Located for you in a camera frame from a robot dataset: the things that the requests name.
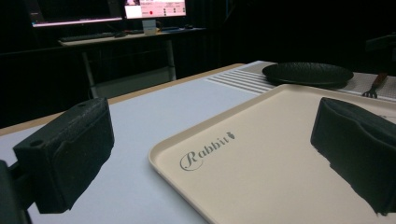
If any dark computer monitor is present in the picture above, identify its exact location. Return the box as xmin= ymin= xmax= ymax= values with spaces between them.
xmin=23 ymin=0 xmax=123 ymax=28

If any black textured plate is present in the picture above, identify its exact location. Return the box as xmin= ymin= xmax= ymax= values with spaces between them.
xmin=262 ymin=62 xmax=355 ymax=89

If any bright computer monitor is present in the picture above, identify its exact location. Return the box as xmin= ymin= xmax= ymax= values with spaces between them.
xmin=123 ymin=0 xmax=188 ymax=21

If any striped white placemat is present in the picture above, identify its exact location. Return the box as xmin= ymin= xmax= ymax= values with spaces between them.
xmin=205 ymin=61 xmax=396 ymax=103

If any cream plastic tray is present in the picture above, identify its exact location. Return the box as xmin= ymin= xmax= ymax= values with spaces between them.
xmin=148 ymin=83 xmax=396 ymax=224

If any fork with wooden handle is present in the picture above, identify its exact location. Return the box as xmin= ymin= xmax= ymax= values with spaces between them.
xmin=361 ymin=73 xmax=389 ymax=99

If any black keyboard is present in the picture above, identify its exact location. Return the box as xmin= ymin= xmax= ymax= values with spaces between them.
xmin=59 ymin=32 xmax=117 ymax=43

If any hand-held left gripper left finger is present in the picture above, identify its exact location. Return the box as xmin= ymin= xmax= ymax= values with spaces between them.
xmin=12 ymin=97 xmax=115 ymax=215

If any background desk with metal legs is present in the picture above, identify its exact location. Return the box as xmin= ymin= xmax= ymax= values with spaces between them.
xmin=57 ymin=27 xmax=207 ymax=98

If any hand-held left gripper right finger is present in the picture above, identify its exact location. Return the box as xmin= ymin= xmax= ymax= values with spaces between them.
xmin=310 ymin=97 xmax=396 ymax=217

